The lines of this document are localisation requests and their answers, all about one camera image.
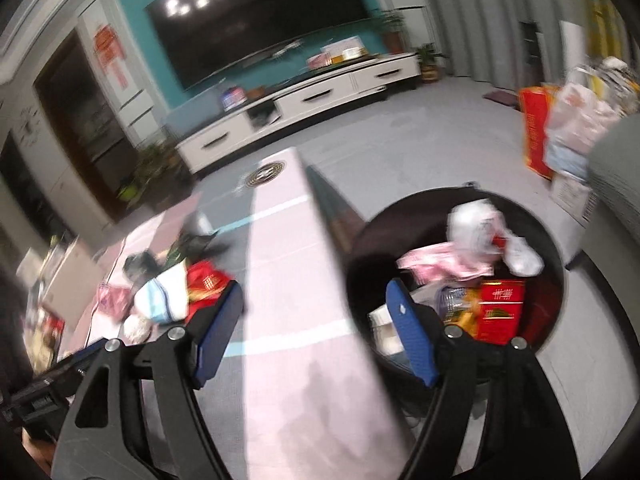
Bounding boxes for white paper cup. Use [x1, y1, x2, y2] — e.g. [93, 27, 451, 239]
[134, 261, 189, 324]

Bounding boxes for dark green foil bag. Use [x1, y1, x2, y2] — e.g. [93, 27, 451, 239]
[122, 250, 160, 286]

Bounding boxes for green red wafer snack bag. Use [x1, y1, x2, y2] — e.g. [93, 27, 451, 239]
[164, 233, 230, 269]

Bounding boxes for black round trash bin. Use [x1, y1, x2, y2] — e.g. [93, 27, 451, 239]
[344, 185, 568, 386]

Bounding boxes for checked table cloth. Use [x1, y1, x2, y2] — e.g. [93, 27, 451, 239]
[52, 148, 409, 479]

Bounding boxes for large left potted plant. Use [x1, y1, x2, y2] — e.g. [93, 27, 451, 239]
[117, 141, 194, 212]

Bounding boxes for white cardboard box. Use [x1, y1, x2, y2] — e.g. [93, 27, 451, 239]
[551, 174, 596, 226]

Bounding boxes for grey sofa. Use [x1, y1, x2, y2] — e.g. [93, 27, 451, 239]
[564, 114, 640, 311]

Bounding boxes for small red blue box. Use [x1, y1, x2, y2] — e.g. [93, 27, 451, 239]
[220, 86, 248, 112]

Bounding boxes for white TV cabinet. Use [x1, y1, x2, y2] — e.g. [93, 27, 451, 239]
[177, 53, 420, 174]

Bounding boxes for red orange shopping bag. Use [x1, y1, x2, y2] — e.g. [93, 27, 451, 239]
[518, 84, 560, 180]

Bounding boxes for white pink plastic bag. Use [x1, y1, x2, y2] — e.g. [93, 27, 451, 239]
[544, 82, 620, 158]

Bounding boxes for potted plant in corner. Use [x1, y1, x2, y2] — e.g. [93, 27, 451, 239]
[416, 42, 447, 84]

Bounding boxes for potted plant by cabinet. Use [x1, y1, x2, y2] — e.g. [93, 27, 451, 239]
[371, 10, 407, 54]

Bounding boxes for red Chinese knot decoration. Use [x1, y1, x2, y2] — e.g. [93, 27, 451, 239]
[93, 24, 128, 89]

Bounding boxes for black television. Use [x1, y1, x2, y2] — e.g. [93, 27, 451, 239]
[145, 0, 370, 89]

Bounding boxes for black tower appliance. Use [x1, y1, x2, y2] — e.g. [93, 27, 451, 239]
[520, 22, 544, 87]

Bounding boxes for pile of clothes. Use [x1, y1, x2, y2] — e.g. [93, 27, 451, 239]
[573, 56, 639, 115]

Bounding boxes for grey curtain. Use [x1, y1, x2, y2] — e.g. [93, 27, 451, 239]
[414, 0, 616, 86]

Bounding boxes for white paper roll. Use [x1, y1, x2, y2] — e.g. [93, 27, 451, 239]
[560, 21, 588, 84]

